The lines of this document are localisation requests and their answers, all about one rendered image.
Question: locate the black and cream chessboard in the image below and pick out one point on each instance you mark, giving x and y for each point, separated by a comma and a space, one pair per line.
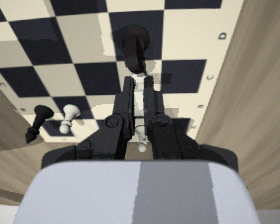
59, 52

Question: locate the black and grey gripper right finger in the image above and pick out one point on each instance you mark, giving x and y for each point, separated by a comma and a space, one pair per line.
172, 143

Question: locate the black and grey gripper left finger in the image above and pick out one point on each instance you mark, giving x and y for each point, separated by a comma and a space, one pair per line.
110, 141

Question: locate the white chess pawn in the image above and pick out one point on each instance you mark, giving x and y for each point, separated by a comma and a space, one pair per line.
71, 112
141, 133

